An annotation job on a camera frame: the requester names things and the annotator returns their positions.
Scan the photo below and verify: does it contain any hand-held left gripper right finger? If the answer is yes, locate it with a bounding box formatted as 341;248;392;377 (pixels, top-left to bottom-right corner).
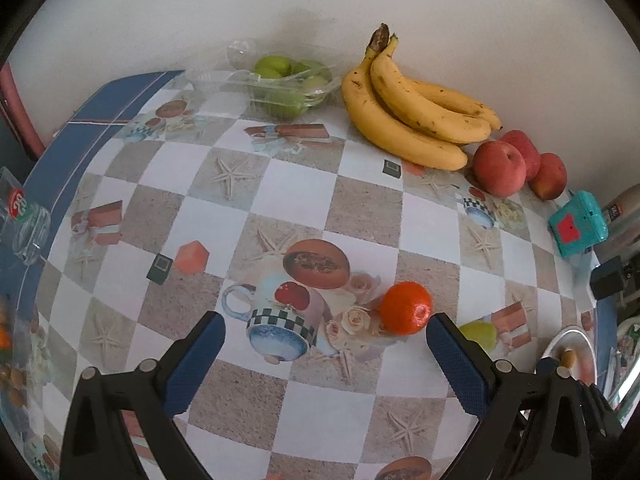
425;312;596;480

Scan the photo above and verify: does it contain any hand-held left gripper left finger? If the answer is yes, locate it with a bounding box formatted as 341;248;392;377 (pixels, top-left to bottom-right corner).
60;310;227;480

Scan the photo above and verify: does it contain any clear glass bowl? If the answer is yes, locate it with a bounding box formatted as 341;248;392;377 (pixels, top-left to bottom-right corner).
0;295;46;461

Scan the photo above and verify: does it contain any loose green apple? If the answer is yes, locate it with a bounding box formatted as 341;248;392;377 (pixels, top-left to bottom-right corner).
459;321;498;353

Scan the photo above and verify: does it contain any small black box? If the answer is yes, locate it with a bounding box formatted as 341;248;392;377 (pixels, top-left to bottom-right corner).
590;256;626;297

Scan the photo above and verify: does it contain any teal box with red label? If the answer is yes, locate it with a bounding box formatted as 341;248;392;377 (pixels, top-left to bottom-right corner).
548;190;609;258

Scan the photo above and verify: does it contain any printed checkered tablecloth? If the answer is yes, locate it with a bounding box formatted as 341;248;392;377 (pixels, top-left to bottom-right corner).
0;71;608;480

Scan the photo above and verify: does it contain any front red apple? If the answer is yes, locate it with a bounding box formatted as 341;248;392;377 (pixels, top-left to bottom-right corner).
472;141;527;197

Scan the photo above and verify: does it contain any red apple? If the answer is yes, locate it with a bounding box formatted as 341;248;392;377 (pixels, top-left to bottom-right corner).
529;153;568;201
501;130;542;181
472;141;527;197

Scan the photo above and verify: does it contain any right red apple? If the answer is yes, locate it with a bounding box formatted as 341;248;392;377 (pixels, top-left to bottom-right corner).
529;153;568;201

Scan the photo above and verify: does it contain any clear glass mug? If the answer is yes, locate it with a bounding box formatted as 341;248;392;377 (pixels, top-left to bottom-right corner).
0;167;52;266

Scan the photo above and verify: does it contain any middle red apple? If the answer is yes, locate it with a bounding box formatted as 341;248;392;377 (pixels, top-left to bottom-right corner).
501;130;542;181

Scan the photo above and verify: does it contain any grey bottle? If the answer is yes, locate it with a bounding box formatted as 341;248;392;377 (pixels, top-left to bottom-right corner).
602;187;640;228

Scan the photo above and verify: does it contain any bunch of yellow bananas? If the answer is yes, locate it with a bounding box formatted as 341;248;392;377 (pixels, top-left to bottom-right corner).
341;23;503;172

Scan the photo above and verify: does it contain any clear plastic clamshell container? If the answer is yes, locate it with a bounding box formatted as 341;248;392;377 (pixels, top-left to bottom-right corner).
186;40;342;121

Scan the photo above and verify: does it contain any pink board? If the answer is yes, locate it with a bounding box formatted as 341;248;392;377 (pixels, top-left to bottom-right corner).
0;62;47;161

